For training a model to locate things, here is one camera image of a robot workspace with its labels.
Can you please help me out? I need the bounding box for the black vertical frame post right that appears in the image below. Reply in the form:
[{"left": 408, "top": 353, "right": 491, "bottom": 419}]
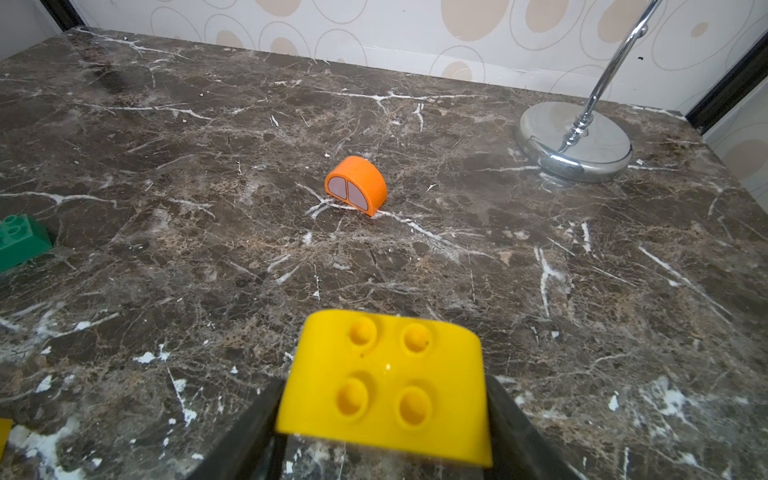
[{"left": 685, "top": 34, "right": 767, "bottom": 135}]

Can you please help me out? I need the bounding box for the black vertical frame post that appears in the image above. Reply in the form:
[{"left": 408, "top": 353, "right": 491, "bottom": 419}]
[
  {"left": 40, "top": 0, "right": 85, "bottom": 31},
  {"left": 685, "top": 34, "right": 767, "bottom": 135}
]

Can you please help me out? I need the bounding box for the chrome jewelry stand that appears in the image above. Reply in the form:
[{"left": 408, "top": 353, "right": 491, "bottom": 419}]
[{"left": 515, "top": 0, "right": 661, "bottom": 183}]

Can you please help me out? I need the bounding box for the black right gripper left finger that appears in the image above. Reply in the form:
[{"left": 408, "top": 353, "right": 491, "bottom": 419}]
[{"left": 187, "top": 379, "right": 287, "bottom": 480}]

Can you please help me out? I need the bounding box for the yellow long lego brick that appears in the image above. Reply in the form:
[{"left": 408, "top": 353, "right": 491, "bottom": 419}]
[{"left": 276, "top": 310, "right": 493, "bottom": 468}]

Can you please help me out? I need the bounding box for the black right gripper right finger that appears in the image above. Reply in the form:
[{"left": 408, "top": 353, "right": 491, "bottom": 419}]
[{"left": 484, "top": 375, "right": 579, "bottom": 480}]

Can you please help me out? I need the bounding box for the yellow rounded lego brick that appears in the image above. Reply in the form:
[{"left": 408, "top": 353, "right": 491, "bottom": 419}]
[{"left": 0, "top": 418, "right": 13, "bottom": 459}]

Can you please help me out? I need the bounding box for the black vertical frame post left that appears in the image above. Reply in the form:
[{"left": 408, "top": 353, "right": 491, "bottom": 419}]
[{"left": 40, "top": 0, "right": 85, "bottom": 31}]

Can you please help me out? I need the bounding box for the green long lego brick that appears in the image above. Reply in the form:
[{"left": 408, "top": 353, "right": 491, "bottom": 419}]
[{"left": 0, "top": 214, "right": 53, "bottom": 272}]

